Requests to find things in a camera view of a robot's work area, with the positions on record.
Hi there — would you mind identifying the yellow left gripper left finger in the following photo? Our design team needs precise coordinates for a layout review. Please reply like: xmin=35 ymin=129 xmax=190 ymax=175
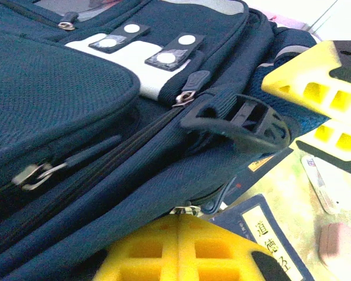
xmin=92 ymin=215 xmax=181 ymax=281

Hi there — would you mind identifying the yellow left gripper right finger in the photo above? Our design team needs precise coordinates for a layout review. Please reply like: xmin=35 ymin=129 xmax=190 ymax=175
xmin=178 ymin=218 xmax=290 ymax=281

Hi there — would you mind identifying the white card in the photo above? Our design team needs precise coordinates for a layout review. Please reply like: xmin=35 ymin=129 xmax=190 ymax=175
xmin=300 ymin=154 xmax=351 ymax=216

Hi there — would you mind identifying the pink pencil case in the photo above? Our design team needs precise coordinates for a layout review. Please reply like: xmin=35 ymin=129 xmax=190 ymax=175
xmin=318 ymin=221 xmax=351 ymax=269

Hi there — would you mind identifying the navy blue backpack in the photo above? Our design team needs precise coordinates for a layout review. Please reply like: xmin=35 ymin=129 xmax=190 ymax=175
xmin=0 ymin=0 xmax=331 ymax=281

